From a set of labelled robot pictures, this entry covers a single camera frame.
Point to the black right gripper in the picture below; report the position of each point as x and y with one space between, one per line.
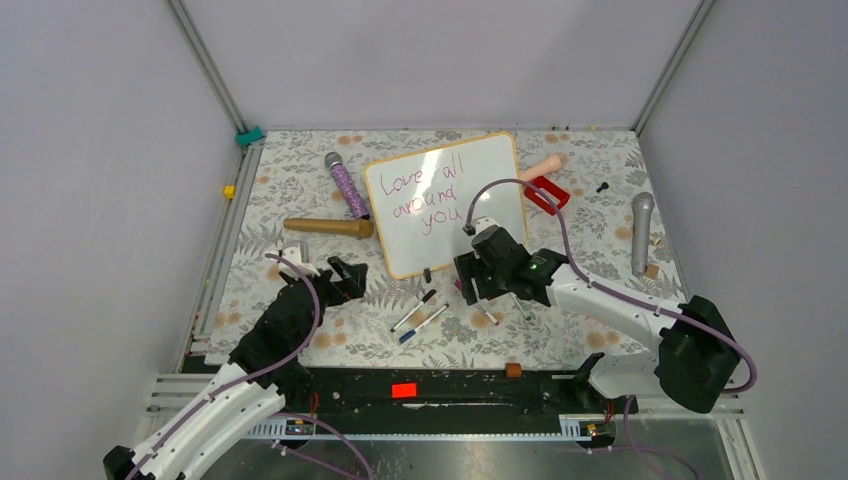
470 265

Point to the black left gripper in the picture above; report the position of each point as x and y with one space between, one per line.
351 286

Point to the red tip white marker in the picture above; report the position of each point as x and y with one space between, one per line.
489 315

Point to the yellow framed whiteboard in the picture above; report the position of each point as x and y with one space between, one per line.
420 201

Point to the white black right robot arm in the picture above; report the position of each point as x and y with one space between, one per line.
689 354

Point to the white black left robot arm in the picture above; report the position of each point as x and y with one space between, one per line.
260 378

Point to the black cap whiteboard marker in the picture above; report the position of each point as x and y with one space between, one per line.
421 302

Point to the blue cap whiteboard marker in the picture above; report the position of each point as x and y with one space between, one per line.
411 333

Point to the green cap marker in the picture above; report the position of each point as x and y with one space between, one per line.
526 314

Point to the red plastic tray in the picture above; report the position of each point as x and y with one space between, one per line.
547 195

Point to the orange brown cylinder block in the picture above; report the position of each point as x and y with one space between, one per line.
513 370

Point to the floral table mat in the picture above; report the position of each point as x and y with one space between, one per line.
292 181

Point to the red label sticker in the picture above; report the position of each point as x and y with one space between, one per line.
404 390

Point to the purple glitter microphone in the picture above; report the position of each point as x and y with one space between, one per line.
346 185

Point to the small wooden cube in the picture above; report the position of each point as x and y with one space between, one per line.
652 271

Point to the silver microphone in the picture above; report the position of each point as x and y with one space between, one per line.
642 206

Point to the teal corner clamp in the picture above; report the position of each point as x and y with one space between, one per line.
244 140

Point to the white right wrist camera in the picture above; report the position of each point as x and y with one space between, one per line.
481 224

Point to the wooden rolling pin handle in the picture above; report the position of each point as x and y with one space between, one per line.
356 228

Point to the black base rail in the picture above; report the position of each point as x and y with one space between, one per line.
356 393

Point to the white cable duct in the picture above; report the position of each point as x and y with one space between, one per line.
544 427

